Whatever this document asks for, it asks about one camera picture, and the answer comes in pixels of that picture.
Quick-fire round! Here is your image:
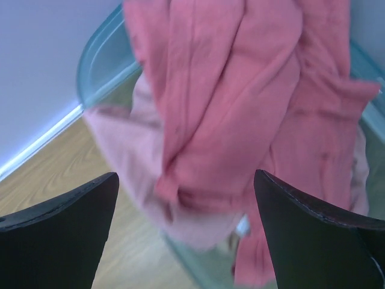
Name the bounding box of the rose red t-shirt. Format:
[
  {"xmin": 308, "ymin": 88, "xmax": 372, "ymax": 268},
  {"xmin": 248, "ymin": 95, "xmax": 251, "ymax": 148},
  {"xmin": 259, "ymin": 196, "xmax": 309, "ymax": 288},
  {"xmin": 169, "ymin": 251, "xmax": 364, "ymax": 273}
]
[{"xmin": 123, "ymin": 1, "xmax": 380, "ymax": 288}]

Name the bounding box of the dusty pink shirt in bin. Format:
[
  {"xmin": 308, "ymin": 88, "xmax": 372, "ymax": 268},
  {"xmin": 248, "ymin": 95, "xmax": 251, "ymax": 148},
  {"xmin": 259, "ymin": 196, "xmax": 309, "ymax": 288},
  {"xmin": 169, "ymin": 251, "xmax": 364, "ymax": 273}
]
[{"xmin": 84, "ymin": 75, "xmax": 245, "ymax": 253}]

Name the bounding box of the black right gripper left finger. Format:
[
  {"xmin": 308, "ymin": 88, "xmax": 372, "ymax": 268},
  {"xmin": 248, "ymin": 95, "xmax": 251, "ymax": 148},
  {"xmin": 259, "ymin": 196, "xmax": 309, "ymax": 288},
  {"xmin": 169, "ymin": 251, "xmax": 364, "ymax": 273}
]
[{"xmin": 1, "ymin": 172, "xmax": 119, "ymax": 288}]

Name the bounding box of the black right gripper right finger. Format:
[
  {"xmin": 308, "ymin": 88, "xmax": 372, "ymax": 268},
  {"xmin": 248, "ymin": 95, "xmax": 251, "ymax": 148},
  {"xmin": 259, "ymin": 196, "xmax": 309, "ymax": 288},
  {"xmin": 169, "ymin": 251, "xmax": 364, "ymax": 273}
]
[{"xmin": 254, "ymin": 170, "xmax": 384, "ymax": 289}]

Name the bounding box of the teal plastic bin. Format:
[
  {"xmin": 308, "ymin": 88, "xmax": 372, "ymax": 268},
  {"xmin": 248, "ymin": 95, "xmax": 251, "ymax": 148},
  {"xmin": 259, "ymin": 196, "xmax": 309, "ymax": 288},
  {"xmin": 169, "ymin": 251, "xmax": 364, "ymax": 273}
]
[{"xmin": 77, "ymin": 6, "xmax": 384, "ymax": 288}]

